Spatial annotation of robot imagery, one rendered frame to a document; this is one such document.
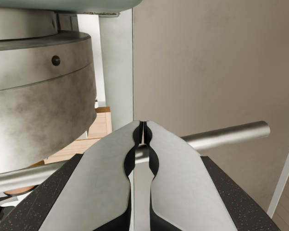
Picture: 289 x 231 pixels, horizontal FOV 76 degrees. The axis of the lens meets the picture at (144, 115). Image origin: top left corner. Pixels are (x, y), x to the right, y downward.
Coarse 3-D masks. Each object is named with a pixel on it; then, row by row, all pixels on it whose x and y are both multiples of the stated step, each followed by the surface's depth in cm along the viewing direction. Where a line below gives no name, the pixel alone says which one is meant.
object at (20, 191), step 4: (36, 164) 34; (40, 164) 35; (20, 188) 33; (24, 188) 34; (28, 188) 34; (32, 188) 35; (4, 192) 33; (8, 192) 33; (12, 192) 33; (16, 192) 33; (20, 192) 34; (24, 192) 34; (12, 196) 34
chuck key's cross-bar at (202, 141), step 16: (224, 128) 13; (240, 128) 13; (256, 128) 13; (144, 144) 13; (192, 144) 12; (208, 144) 12; (224, 144) 13; (64, 160) 12; (144, 160) 12; (0, 176) 11; (16, 176) 11; (32, 176) 11; (48, 176) 12
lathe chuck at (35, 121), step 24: (72, 72) 22; (0, 96) 16; (24, 96) 18; (48, 96) 20; (72, 96) 23; (96, 96) 31; (0, 120) 17; (24, 120) 18; (48, 120) 20; (72, 120) 23; (0, 144) 18; (24, 144) 19; (48, 144) 21; (0, 168) 18
